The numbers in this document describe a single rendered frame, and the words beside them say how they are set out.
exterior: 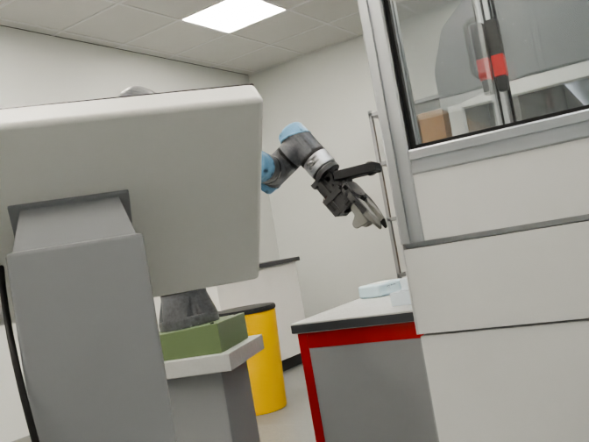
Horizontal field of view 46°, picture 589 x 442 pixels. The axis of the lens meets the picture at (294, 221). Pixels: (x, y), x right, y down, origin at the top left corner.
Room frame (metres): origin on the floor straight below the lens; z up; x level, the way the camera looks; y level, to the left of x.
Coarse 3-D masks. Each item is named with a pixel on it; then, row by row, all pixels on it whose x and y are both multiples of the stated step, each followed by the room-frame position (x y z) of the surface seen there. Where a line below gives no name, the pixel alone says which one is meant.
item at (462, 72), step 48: (432, 0) 1.06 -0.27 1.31; (480, 0) 1.02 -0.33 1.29; (528, 0) 0.99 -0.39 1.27; (576, 0) 0.96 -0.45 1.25; (432, 48) 1.06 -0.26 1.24; (480, 48) 1.03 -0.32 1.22; (528, 48) 1.00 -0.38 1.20; (576, 48) 0.97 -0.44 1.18; (432, 96) 1.07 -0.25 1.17; (480, 96) 1.04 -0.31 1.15; (528, 96) 1.00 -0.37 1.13; (576, 96) 0.97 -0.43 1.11
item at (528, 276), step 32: (576, 224) 0.97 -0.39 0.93; (416, 256) 1.09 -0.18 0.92; (448, 256) 1.06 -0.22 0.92; (480, 256) 1.04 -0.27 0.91; (512, 256) 1.02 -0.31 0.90; (544, 256) 1.00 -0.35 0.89; (576, 256) 0.98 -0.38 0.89; (416, 288) 1.09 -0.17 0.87; (448, 288) 1.07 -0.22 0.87; (480, 288) 1.04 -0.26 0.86; (512, 288) 1.02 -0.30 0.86; (544, 288) 1.00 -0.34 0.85; (576, 288) 0.98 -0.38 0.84; (416, 320) 1.10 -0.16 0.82; (448, 320) 1.07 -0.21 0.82; (480, 320) 1.05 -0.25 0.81; (512, 320) 1.03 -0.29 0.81; (544, 320) 1.00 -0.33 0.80
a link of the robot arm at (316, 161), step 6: (324, 150) 1.75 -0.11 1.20; (312, 156) 1.73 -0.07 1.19; (318, 156) 1.73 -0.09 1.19; (324, 156) 1.73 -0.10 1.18; (330, 156) 1.74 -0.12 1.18; (306, 162) 1.74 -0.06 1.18; (312, 162) 1.72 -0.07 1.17; (318, 162) 1.72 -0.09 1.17; (324, 162) 1.72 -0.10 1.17; (306, 168) 1.75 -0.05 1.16; (312, 168) 1.73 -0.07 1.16; (318, 168) 1.72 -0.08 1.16; (312, 174) 1.74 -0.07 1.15
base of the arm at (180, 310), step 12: (168, 300) 1.68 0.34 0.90; (180, 300) 1.67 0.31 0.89; (192, 300) 1.68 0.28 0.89; (204, 300) 1.70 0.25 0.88; (168, 312) 1.67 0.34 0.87; (180, 312) 1.66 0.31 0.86; (192, 312) 1.68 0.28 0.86; (204, 312) 1.68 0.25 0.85; (216, 312) 1.72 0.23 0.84; (168, 324) 1.67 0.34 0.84; (180, 324) 1.66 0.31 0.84; (192, 324) 1.66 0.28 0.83
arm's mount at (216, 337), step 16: (224, 320) 1.65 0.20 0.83; (240, 320) 1.76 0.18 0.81; (160, 336) 1.62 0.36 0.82; (176, 336) 1.62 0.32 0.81; (192, 336) 1.61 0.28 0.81; (208, 336) 1.60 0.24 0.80; (224, 336) 1.63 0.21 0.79; (240, 336) 1.74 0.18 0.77; (176, 352) 1.62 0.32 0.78; (192, 352) 1.61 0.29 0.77; (208, 352) 1.60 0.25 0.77
